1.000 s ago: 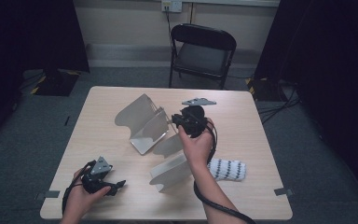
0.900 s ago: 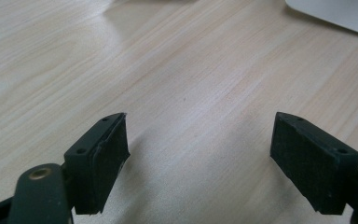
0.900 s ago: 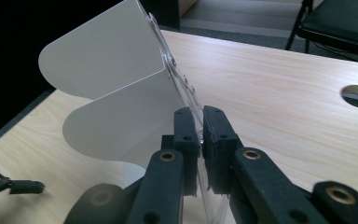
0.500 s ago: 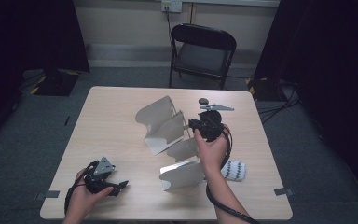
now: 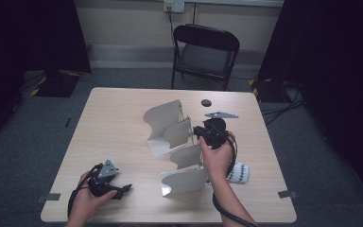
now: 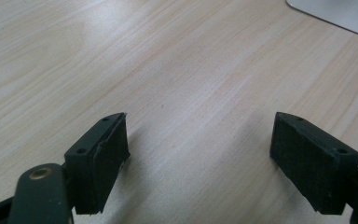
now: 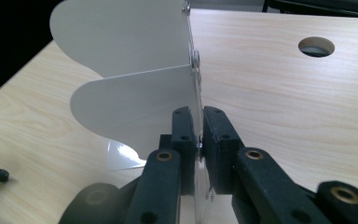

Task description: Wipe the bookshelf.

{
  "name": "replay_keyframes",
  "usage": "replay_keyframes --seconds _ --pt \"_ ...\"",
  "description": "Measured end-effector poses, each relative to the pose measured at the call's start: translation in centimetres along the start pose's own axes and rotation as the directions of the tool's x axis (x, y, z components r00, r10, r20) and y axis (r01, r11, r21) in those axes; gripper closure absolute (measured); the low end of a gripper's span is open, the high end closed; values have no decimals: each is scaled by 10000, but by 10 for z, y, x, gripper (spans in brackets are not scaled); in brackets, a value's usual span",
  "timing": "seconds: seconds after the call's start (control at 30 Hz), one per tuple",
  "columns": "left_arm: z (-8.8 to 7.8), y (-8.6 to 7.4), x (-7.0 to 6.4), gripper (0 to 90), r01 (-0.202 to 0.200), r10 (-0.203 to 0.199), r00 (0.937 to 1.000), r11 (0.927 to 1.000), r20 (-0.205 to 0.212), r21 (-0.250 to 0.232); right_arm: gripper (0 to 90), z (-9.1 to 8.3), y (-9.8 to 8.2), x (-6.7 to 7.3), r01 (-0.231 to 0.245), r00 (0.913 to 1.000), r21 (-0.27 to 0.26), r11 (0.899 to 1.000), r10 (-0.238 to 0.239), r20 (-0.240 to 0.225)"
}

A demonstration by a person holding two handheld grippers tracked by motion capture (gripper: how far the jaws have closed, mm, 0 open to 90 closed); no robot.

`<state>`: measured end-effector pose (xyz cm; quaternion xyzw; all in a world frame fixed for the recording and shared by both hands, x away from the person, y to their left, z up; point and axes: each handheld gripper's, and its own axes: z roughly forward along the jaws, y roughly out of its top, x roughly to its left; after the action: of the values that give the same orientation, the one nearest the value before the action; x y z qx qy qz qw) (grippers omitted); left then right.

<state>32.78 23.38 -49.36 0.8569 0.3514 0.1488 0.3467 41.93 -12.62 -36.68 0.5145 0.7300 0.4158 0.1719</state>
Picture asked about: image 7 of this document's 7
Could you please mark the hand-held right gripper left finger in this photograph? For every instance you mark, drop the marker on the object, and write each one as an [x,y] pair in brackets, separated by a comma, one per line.
[183,130]

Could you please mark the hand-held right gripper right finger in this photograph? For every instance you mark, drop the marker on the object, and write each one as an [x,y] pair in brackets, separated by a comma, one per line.
[219,146]

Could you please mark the white expandable metal file rack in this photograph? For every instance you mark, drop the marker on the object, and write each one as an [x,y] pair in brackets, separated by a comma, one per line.
[121,37]

